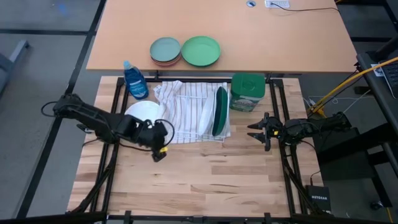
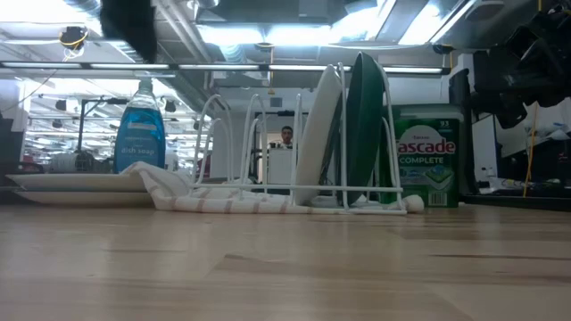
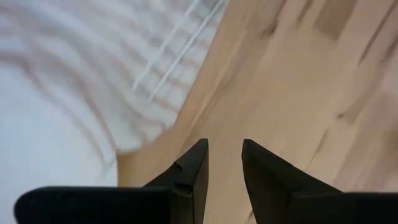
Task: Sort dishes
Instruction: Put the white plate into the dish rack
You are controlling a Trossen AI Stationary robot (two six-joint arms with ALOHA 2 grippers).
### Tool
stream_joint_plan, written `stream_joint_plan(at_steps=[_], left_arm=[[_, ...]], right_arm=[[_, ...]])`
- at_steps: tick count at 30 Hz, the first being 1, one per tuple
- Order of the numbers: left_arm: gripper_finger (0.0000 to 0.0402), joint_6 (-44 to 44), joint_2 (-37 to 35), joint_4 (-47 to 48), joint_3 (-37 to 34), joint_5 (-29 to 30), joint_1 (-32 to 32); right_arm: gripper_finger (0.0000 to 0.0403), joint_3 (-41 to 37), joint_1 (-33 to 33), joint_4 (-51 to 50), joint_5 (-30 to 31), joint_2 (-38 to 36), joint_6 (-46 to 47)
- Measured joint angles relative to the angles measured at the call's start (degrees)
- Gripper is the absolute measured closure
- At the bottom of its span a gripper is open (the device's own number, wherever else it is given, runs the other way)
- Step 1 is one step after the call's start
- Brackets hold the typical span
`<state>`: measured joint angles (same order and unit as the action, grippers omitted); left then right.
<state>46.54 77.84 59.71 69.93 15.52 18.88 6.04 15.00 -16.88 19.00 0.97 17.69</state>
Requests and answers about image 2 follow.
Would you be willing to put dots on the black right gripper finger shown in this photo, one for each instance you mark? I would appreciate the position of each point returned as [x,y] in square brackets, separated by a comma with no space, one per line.
[493,71]
[506,109]

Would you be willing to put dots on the dark green plate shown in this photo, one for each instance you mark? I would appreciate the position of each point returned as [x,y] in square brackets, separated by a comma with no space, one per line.
[363,129]

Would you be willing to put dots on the slate blue plate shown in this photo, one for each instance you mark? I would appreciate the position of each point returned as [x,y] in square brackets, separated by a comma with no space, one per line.
[85,199]

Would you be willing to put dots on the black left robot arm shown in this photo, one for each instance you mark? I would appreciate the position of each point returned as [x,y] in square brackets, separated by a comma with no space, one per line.
[129,27]

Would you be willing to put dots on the green Cascade detergent tub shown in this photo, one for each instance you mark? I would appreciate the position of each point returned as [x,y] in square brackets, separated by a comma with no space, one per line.
[428,169]

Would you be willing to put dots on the person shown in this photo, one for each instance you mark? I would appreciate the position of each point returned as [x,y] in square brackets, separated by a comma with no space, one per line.
[287,134]

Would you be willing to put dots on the white cabinet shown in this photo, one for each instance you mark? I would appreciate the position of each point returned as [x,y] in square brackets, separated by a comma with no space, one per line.
[280,167]

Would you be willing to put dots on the white striped dish rack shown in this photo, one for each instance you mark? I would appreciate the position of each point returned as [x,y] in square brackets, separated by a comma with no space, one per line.
[214,204]

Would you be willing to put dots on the blue dish soap bottle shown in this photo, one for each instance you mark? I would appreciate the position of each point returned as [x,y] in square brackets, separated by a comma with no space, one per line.
[140,134]

